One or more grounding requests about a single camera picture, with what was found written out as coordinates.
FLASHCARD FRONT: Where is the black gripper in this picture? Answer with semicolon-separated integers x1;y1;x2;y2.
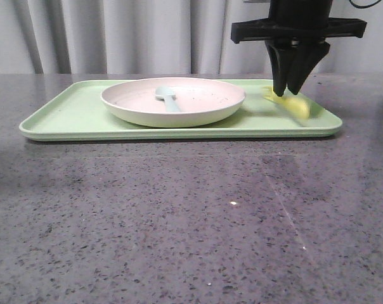
231;0;367;97

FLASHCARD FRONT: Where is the yellow plastic fork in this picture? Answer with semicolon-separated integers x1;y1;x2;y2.
262;86;310;119

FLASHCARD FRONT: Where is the white round plate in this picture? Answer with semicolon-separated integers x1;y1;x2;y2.
101;77;245;128

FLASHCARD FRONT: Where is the light blue spoon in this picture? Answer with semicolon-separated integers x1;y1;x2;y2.
155;86;181;113

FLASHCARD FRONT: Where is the light green tray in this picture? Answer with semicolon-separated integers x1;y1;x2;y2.
20;79;342;141

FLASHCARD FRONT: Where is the grey curtain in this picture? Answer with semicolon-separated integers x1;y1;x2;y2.
0;0;383;75

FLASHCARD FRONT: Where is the black cable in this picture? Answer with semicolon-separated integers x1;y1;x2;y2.
349;0;382;10

